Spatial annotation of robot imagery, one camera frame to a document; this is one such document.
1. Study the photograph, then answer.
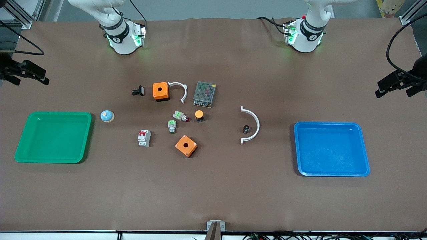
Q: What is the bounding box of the white red circuit breaker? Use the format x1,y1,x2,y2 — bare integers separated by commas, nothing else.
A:
137,130,151,147

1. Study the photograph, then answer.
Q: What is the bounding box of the green plastic tray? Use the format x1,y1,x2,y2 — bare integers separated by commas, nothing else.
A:
14,111,92,164

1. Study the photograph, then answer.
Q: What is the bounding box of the light-coloured shoe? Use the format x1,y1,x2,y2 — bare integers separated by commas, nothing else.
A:
380,0,401,18

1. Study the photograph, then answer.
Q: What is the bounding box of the blue plastic tray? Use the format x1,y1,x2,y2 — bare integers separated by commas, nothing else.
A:
294,122,371,177

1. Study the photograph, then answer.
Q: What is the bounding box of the orange button box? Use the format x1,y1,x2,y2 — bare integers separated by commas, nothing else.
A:
152,82,170,102
175,135,198,158

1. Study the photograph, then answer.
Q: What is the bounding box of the large white curved clip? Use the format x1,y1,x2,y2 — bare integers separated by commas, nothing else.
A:
241,106,261,145

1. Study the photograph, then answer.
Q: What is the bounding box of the small white curved clip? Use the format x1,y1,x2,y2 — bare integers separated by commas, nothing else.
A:
168,82,188,104

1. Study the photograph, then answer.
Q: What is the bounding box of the metal mesh power supply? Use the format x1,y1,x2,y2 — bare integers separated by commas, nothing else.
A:
193,81,217,108

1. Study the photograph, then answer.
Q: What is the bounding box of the brown table mat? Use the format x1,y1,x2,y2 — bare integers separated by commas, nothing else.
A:
0,17,427,232

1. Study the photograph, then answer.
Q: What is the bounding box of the aluminium frame post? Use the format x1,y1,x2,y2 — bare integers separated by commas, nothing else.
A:
399,0,427,26
0,0,42,30

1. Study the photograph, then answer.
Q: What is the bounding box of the black base power cable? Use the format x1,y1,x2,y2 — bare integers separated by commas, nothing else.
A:
128,0,147,25
256,16,288,36

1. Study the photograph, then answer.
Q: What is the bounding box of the black cable bundle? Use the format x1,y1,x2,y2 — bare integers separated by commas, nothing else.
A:
242,230,427,240

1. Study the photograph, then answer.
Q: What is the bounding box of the grey metal bracket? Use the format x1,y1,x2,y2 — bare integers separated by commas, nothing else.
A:
206,220,226,232

